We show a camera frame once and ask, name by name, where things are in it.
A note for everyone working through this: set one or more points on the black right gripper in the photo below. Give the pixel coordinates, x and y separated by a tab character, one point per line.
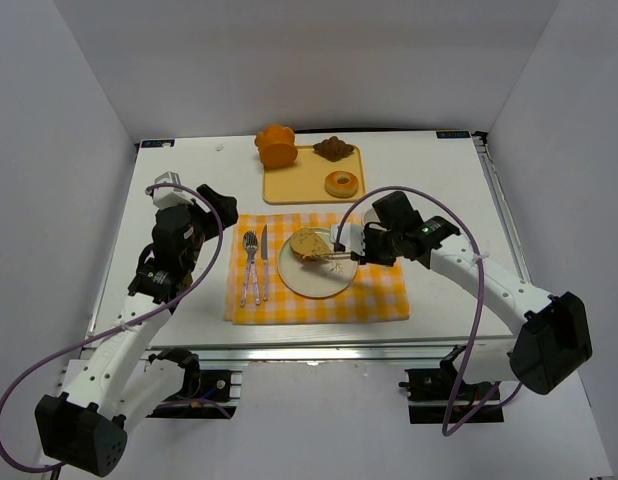
371	245

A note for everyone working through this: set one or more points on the silver fork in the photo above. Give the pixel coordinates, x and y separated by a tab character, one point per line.
253	277

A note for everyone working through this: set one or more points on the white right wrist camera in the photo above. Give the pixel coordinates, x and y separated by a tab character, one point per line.
349	237

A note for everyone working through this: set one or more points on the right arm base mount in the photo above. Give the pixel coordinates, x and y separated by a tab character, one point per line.
428	385

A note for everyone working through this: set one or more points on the white mug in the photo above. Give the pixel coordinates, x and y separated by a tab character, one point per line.
370	216

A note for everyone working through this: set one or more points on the pale green round plate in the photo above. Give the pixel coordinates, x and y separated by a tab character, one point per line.
316	280

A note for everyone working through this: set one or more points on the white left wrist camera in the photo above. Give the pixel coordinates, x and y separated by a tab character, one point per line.
168	197

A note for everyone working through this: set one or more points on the brown chocolate bread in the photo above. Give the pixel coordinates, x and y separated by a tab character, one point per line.
333	149

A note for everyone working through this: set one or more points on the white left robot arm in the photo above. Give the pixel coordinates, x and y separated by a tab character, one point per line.
87	425

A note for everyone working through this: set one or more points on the yellow checkered placemat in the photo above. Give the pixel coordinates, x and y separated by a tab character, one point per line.
377	293

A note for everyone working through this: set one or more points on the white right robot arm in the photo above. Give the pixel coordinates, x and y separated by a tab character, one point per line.
550	334

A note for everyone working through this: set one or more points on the sliced toast bread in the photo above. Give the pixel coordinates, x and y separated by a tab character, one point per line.
307	242

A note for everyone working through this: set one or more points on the metal serving tongs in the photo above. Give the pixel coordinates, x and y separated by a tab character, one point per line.
334	256

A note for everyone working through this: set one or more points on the silver table knife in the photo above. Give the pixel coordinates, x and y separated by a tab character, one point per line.
264	260

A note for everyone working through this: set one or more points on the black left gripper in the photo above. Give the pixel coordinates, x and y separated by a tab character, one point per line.
215	206

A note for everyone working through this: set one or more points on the orange bread loaf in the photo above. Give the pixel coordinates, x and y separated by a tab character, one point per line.
276	147

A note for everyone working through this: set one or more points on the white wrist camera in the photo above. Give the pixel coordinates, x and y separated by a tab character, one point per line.
168	197
349	237

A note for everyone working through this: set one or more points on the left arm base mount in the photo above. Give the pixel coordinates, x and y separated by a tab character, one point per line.
210	391

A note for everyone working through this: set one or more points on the glazed donut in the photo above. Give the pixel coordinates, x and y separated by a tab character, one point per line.
341	184

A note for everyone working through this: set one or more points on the yellow serving tray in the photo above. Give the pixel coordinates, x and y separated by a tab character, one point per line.
304	181

